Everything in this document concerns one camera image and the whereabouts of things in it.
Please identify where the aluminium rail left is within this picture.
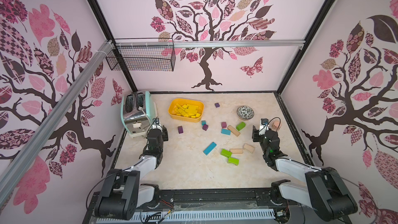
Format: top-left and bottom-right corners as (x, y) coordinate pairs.
(0, 39), (114, 200)

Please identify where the teal long block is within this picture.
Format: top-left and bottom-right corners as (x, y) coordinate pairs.
(203, 142), (217, 156)

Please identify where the aluminium rail back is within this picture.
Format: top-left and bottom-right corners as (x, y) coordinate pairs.
(116, 39), (305, 48)

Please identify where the wooden beige right block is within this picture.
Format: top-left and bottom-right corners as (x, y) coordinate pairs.
(243, 144), (255, 153)

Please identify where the patterned ceramic bowl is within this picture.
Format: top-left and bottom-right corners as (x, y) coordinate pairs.
(237, 106), (255, 121)

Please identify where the yellow plastic tray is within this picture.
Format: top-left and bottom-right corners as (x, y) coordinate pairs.
(168, 98), (205, 122)

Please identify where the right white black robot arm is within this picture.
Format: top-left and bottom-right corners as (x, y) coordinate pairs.
(252, 118), (358, 222)

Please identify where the yellow horizontal mid block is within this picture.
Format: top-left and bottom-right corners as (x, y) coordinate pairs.
(185, 109), (198, 116)

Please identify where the black base frame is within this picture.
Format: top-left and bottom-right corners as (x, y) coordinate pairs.
(82, 186), (352, 224)

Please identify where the green block front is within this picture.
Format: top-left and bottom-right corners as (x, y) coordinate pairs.
(228, 157), (239, 166)

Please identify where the white slotted cable duct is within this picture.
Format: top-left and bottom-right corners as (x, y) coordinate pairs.
(96, 209), (275, 224)

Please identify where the aluminium rail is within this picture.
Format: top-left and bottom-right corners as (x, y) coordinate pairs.
(0, 39), (114, 200)
(116, 39), (305, 48)

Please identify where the black wire basket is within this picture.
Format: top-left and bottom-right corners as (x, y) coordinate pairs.
(106, 38), (176, 72)

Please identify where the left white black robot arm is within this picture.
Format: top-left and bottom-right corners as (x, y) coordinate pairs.
(92, 123), (169, 220)

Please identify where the wooden beige flat block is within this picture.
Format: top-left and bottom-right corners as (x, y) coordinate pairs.
(230, 148), (244, 154)

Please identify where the green block centre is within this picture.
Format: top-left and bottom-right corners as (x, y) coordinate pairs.
(220, 149), (232, 158)

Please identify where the green block far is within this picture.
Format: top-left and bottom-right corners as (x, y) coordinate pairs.
(236, 122), (246, 132)

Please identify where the wooden beige far block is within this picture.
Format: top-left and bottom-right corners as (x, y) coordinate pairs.
(227, 125), (240, 137)

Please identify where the green block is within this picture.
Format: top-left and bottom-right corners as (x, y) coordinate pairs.
(228, 157), (239, 166)
(236, 122), (246, 132)
(220, 149), (232, 158)

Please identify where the mint chrome toaster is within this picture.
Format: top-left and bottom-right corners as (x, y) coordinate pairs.
(120, 91), (158, 138)

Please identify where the teal block far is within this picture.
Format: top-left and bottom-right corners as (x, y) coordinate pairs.
(221, 129), (231, 135)

